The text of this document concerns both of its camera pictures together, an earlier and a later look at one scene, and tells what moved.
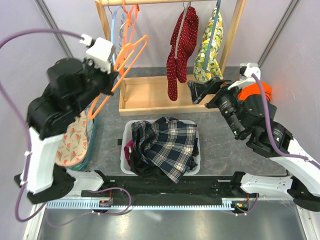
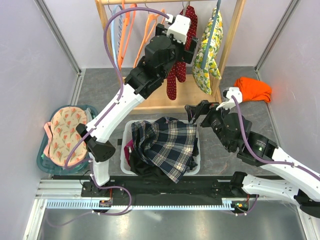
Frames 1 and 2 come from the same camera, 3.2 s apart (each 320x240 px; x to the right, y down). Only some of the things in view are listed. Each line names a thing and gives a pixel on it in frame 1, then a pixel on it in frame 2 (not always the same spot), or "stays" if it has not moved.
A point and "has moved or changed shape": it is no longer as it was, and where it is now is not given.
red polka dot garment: [176, 69] stays
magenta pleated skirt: [126, 150] stays
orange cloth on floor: [253, 89] stays
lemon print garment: [212, 70] stays
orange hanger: [134, 9] has moved or changed shape
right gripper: [199, 90] → [193, 112]
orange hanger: [126, 51] → [152, 19]
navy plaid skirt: [169, 144] stays
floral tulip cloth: [73, 149] stays
